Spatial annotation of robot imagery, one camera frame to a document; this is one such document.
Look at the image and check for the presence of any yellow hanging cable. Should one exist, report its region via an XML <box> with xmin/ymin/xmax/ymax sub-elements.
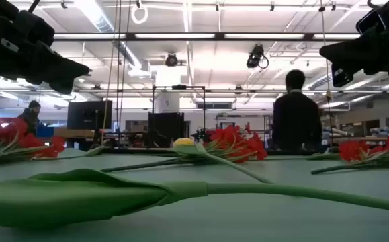
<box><xmin>100</xmin><ymin>19</ymin><xmax>117</xmax><ymax>144</ymax></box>

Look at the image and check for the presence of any black computer monitor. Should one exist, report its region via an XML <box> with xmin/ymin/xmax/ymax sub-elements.
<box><xmin>67</xmin><ymin>99</ymin><xmax>113</xmax><ymax>131</ymax></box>

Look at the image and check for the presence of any round black ceiling fixture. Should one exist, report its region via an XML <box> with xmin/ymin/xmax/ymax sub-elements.
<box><xmin>165</xmin><ymin>52</ymin><xmax>179</xmax><ymax>67</ymax></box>

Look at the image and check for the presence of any silver ventilation duct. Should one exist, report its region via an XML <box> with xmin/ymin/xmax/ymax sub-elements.
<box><xmin>73</xmin><ymin>0</ymin><xmax>155</xmax><ymax>78</ymax></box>

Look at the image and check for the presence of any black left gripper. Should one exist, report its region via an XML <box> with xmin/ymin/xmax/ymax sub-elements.
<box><xmin>0</xmin><ymin>0</ymin><xmax>91</xmax><ymax>95</ymax></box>

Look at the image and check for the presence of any yellow hanging rope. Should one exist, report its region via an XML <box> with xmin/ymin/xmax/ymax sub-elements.
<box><xmin>318</xmin><ymin>0</ymin><xmax>335</xmax><ymax>147</ymax></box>

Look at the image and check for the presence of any person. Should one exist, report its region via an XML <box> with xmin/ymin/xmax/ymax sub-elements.
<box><xmin>272</xmin><ymin>69</ymin><xmax>323</xmax><ymax>152</ymax></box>
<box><xmin>17</xmin><ymin>99</ymin><xmax>42</xmax><ymax>136</ymax></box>

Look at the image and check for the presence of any brown cardboard box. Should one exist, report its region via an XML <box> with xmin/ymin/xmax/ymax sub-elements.
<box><xmin>53</xmin><ymin>126</ymin><xmax>95</xmax><ymax>138</ymax></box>

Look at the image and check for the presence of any white coiled cable ring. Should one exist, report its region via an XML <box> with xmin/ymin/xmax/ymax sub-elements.
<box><xmin>130</xmin><ymin>3</ymin><xmax>149</xmax><ymax>25</ymax></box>

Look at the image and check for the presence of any black partition panel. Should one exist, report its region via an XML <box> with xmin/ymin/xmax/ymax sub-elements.
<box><xmin>148</xmin><ymin>112</ymin><xmax>185</xmax><ymax>148</ymax></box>

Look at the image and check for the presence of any white round pillar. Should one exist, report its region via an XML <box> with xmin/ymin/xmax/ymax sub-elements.
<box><xmin>155</xmin><ymin>92</ymin><xmax>181</xmax><ymax>114</ymax></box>

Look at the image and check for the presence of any black hanging cable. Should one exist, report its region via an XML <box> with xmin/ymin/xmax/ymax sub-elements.
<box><xmin>118</xmin><ymin>0</ymin><xmax>132</xmax><ymax>135</ymax></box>
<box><xmin>115</xmin><ymin>0</ymin><xmax>122</xmax><ymax>145</ymax></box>

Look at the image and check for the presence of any blue box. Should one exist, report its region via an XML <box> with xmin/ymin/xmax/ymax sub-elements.
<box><xmin>36</xmin><ymin>126</ymin><xmax>56</xmax><ymax>138</ymax></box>

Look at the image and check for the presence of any black metal cube frame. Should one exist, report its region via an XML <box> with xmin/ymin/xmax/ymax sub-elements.
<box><xmin>151</xmin><ymin>85</ymin><xmax>207</xmax><ymax>149</ymax></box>

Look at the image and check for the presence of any wooden table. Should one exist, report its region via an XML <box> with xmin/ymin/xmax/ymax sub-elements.
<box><xmin>321</xmin><ymin>136</ymin><xmax>389</xmax><ymax>143</ymax></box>

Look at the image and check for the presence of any black ceiling camera with cable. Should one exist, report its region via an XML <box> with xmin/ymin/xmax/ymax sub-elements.
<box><xmin>247</xmin><ymin>44</ymin><xmax>269</xmax><ymax>70</ymax></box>

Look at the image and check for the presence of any red artificial flower bunch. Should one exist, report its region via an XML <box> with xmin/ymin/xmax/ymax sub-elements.
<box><xmin>310</xmin><ymin>136</ymin><xmax>389</xmax><ymax>175</ymax></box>
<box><xmin>0</xmin><ymin>117</ymin><xmax>67</xmax><ymax>178</ymax></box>
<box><xmin>99</xmin><ymin>122</ymin><xmax>268</xmax><ymax>173</ymax></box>

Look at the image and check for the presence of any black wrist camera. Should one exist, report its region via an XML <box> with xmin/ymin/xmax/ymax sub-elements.
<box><xmin>355</xmin><ymin>9</ymin><xmax>387</xmax><ymax>35</ymax></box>

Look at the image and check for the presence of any black device with green lights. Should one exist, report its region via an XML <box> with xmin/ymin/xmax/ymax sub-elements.
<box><xmin>193</xmin><ymin>128</ymin><xmax>209</xmax><ymax>144</ymax></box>

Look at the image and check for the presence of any green flower stem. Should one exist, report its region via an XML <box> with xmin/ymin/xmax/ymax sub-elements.
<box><xmin>0</xmin><ymin>168</ymin><xmax>389</xmax><ymax>231</ymax></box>

